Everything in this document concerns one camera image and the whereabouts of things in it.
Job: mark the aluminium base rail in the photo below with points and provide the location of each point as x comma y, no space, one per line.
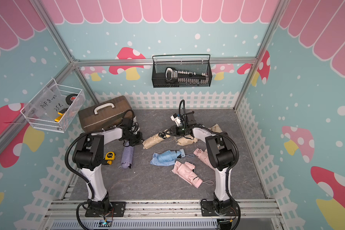
254,214

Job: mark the yellow tape measure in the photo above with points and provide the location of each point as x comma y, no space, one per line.
109,158

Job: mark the pink umbrella sleeve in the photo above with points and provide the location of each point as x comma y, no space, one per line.
203,156

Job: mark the beige sleeved umbrella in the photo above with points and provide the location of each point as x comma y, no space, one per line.
184,141

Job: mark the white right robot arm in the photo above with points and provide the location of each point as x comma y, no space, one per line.
223,155

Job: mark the pink sleeved umbrella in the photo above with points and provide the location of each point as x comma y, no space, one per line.
186,171

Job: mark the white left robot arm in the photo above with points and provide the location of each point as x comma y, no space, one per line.
85,156

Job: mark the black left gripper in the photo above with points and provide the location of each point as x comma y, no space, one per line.
139,140

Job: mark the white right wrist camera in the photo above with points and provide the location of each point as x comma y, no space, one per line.
176,119

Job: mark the light blue sleeved umbrella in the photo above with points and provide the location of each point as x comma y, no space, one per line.
169,157

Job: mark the brown and cream toolbox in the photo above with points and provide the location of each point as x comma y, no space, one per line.
103,115

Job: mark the yellow tool in bin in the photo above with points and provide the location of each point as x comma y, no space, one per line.
61,113

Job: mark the black tape roll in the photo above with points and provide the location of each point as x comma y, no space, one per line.
71,98

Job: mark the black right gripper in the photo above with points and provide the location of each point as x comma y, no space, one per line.
176,131

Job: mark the purple sleeved umbrella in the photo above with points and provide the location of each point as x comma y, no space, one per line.
127,157

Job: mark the clear plastic wall bin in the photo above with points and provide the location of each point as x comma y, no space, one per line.
43,108

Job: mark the socket set in basket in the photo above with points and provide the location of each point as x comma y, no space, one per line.
185,78

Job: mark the black wire mesh basket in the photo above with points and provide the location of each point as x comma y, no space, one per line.
199,63

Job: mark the beige umbrella sleeve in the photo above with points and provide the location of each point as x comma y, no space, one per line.
216,129

